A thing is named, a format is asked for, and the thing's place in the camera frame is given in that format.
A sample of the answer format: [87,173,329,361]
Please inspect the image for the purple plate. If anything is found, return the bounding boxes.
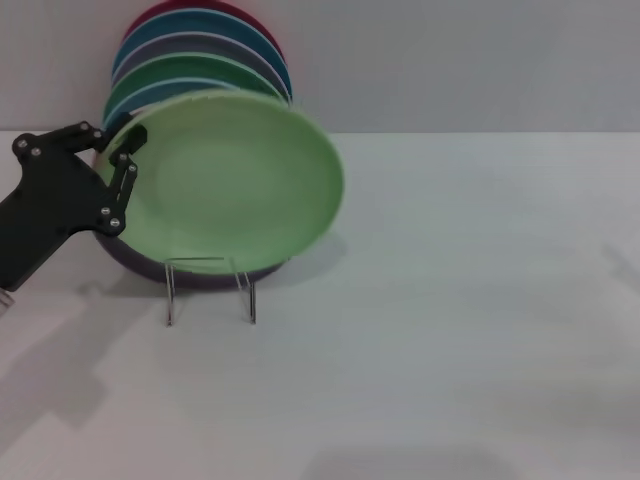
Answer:
[92,149,287,291]

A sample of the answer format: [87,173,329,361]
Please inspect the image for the teal blue plate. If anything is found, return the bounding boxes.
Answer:
[112,8,292,99]

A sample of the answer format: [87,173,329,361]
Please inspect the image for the light blue plate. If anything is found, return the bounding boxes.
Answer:
[102,77,236,130]

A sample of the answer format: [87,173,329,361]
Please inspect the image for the clear wire plate rack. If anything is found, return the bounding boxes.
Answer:
[163,254,258,329]

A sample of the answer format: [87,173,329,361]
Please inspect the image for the dark green plate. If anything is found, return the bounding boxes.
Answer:
[103,52,292,126]

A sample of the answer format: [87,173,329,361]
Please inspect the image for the grey lavender plate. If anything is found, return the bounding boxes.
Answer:
[110,33,294,104]

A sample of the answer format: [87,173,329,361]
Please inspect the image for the light green plate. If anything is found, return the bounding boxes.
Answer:
[94,89,346,274]

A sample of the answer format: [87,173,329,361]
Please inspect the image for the red plate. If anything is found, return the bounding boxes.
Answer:
[122,0,286,64]

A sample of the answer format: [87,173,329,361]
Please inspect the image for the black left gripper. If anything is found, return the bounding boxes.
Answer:
[0,121,149,292]

